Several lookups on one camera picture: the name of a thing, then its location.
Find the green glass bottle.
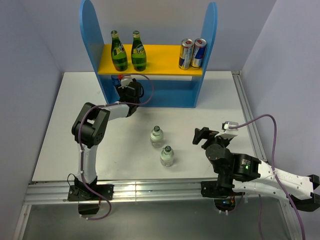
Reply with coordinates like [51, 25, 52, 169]
[110, 30, 128, 72]
[131, 30, 147, 72]

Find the clear glass bottle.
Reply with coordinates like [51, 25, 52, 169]
[160, 145, 175, 167]
[150, 125, 164, 148]

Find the blue-label water bottle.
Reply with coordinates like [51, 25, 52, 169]
[111, 74, 122, 88]

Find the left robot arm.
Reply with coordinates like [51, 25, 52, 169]
[70, 75, 144, 200]

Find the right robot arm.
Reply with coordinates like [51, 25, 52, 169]
[192, 127, 320, 212]

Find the blue and yellow shelf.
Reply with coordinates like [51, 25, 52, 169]
[79, 0, 218, 108]

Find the right energy drink can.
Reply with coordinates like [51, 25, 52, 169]
[191, 38, 207, 69]

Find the energy drink can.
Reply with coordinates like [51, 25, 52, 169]
[178, 38, 194, 70]
[191, 38, 207, 69]

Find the left energy drink can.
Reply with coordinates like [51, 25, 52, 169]
[178, 38, 194, 70]

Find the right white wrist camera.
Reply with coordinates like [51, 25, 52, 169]
[215, 121, 239, 140]

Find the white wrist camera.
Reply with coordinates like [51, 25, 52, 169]
[118, 74, 133, 89]
[215, 121, 239, 140]

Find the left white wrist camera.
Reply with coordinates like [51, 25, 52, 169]
[118, 74, 133, 89]

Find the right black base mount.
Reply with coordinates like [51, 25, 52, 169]
[200, 180, 244, 214]

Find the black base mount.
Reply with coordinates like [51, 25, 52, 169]
[67, 181, 114, 215]
[200, 180, 244, 214]

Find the aluminium side rail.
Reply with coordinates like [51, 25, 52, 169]
[231, 71, 268, 163]

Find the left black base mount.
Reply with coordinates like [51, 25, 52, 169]
[67, 181, 114, 215]

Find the aluminium front rail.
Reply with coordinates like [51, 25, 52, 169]
[22, 176, 287, 205]

